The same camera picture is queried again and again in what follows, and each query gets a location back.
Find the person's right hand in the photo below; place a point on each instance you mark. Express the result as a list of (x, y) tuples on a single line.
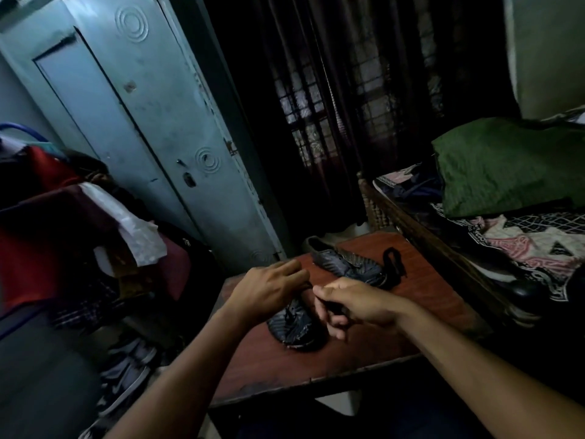
[(361, 304)]

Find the person's left hand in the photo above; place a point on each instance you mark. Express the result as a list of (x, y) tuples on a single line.
[(263, 290)]

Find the person's right thumb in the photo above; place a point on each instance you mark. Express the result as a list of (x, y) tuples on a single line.
[(331, 290)]

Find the person's left fingers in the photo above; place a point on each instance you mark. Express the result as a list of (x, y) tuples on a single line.
[(295, 276)]

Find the black football boot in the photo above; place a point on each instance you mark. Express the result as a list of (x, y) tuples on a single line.
[(349, 264), (295, 325)]

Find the person's left forearm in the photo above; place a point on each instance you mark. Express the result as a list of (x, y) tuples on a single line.
[(183, 384)]

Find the person's right forearm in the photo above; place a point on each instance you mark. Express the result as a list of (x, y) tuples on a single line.
[(484, 370)]

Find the brown wooden table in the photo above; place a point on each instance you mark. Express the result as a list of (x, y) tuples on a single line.
[(347, 324)]

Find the black shoelace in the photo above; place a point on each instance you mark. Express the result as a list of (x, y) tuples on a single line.
[(394, 262)]

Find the window grille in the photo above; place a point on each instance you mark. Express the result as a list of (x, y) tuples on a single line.
[(338, 114)]

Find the white cloth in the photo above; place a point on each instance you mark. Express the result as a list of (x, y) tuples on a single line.
[(130, 226)]

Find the dark maroon curtain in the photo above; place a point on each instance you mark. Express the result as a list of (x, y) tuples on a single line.
[(338, 100)]

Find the grey sneaker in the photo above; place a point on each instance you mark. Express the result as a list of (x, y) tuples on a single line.
[(123, 374)]

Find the patterned bed sheet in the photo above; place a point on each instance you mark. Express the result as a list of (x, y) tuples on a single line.
[(525, 242)]

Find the grey metal cupboard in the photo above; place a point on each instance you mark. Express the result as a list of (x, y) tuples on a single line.
[(151, 118)]

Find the green pillow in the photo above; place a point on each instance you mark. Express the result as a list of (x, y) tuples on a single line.
[(507, 164)]

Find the pile of clothes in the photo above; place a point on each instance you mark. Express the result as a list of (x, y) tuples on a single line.
[(68, 242)]

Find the blue plastic hanger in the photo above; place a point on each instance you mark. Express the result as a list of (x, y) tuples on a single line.
[(23, 131)]

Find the wooden bed frame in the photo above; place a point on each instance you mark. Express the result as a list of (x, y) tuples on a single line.
[(425, 242)]

